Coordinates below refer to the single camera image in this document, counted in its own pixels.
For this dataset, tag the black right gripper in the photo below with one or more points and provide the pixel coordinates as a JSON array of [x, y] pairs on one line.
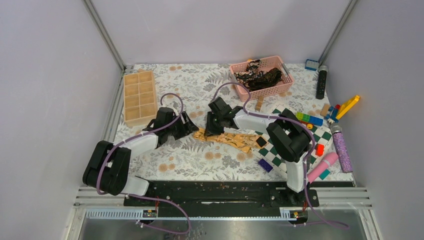
[[210, 129]]

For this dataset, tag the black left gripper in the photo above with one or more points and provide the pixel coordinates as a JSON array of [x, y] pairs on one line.
[[189, 127]]

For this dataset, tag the yellow patterned tie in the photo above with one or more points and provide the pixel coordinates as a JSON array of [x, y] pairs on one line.
[[244, 142]]

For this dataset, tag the wooden compartment tray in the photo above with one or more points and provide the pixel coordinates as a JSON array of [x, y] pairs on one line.
[[140, 98]]

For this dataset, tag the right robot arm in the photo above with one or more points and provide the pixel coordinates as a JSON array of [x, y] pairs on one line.
[[289, 137]]

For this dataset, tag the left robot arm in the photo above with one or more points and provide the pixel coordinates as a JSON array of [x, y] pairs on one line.
[[108, 167]]

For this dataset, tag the floral table cloth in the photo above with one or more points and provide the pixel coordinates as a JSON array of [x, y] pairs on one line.
[[193, 85]]

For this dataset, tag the curved wooden block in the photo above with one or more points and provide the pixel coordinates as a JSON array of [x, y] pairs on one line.
[[259, 103]]

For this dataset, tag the black floral tie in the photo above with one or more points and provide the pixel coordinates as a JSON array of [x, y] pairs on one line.
[[254, 79]]

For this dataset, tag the purple lego brick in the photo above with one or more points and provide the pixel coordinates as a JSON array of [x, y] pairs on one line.
[[265, 165]]

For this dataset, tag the pink plastic basket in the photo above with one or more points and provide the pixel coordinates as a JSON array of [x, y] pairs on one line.
[[267, 64]]

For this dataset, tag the red lego brick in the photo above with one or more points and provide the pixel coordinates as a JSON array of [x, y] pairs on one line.
[[319, 149]]

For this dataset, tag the blue white lego brick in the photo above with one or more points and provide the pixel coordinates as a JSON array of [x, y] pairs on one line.
[[312, 65]]

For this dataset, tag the colourful lego brick pile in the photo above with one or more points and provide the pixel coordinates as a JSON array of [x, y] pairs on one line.
[[328, 113]]

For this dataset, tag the teal small block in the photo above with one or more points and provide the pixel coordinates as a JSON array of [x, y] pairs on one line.
[[324, 175]]

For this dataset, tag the pink marker pen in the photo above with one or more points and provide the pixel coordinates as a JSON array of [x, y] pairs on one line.
[[326, 162]]

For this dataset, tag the purple glitter tube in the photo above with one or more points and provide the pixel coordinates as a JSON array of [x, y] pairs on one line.
[[341, 148]]

